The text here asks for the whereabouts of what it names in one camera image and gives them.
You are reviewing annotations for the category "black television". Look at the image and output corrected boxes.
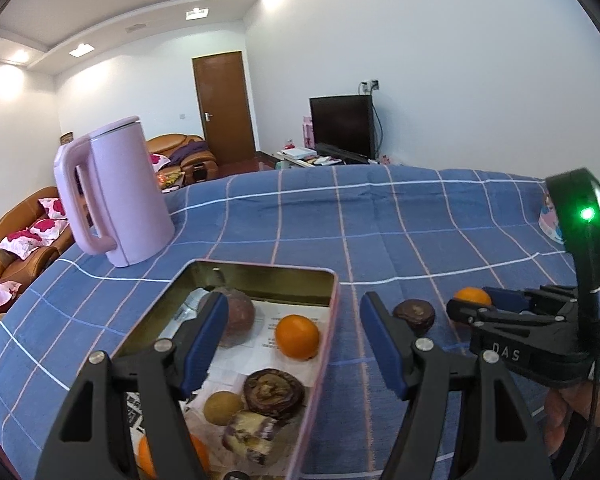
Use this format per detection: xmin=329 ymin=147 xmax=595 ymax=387
xmin=309 ymin=94 xmax=376 ymax=158

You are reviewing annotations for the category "brown wooden door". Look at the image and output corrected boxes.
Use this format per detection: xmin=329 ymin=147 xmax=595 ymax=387
xmin=193 ymin=51 xmax=256 ymax=166

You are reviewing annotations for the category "wall power socket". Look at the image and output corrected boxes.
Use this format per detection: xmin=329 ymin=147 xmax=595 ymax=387
xmin=358 ymin=79 xmax=379 ymax=94

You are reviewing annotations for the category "blue checked tablecloth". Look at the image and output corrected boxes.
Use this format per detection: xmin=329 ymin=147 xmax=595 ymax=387
xmin=0 ymin=166 xmax=576 ymax=479

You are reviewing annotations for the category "person's right hand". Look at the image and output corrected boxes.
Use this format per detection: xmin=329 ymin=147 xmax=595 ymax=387
xmin=542 ymin=378 xmax=600 ymax=458

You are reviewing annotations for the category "green-brown kiwi fruit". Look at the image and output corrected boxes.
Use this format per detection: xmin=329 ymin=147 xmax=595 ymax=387
xmin=202 ymin=391 xmax=245 ymax=426

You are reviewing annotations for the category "wrinkled dark passion fruit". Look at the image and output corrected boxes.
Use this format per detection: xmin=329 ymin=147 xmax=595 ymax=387
xmin=242 ymin=368 xmax=306 ymax=422

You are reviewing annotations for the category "brown leather sofa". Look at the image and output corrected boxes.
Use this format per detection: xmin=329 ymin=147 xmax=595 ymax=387
xmin=0 ymin=186 xmax=74 ymax=319

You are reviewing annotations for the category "printed paper in tin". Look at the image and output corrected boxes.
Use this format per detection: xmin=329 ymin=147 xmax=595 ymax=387
xmin=126 ymin=286 xmax=332 ymax=480

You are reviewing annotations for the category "lilac electric kettle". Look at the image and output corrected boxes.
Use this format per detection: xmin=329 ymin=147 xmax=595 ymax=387
xmin=54 ymin=116 xmax=175 ymax=268

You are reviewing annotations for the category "purple round fruit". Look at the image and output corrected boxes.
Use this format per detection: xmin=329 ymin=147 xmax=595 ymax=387
xmin=197 ymin=287 xmax=256 ymax=348

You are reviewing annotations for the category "brown leather armchair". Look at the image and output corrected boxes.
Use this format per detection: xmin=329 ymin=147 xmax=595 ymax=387
xmin=146 ymin=133 xmax=219 ymax=185

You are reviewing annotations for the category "low tv stand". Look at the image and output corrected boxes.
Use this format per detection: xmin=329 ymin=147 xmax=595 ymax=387
xmin=273 ymin=148 xmax=377 ymax=168

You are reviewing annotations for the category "pink cartoon mug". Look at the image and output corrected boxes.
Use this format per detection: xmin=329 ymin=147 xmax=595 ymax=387
xmin=539 ymin=192 xmax=564 ymax=244

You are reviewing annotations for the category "large orange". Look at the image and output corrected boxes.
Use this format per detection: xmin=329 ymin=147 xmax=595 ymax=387
xmin=136 ymin=434 xmax=210 ymax=479

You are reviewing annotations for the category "pink tin box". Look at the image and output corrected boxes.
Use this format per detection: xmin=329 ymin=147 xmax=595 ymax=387
xmin=114 ymin=259 xmax=339 ymax=479

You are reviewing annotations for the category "small orange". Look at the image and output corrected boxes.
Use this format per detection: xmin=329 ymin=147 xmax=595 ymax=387
xmin=454 ymin=287 xmax=493 ymax=307

